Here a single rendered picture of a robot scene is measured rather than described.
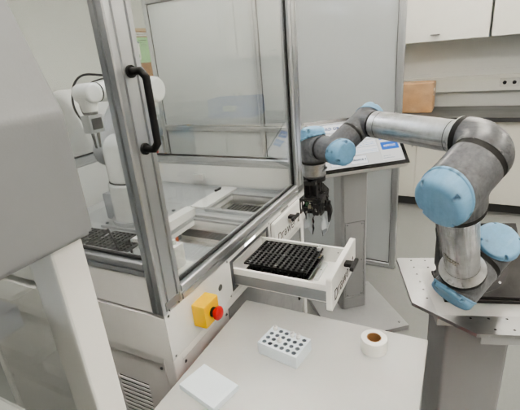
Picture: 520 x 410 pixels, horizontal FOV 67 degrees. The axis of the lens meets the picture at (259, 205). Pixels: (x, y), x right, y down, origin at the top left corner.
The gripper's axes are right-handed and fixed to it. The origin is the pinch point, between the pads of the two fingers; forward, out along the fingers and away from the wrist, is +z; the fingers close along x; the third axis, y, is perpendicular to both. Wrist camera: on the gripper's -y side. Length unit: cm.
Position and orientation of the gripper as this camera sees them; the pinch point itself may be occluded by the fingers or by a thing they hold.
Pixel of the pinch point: (318, 230)
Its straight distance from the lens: 134.2
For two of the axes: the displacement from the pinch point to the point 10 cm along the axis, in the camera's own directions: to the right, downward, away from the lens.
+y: -4.4, 3.5, -8.3
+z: 0.9, 9.3, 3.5
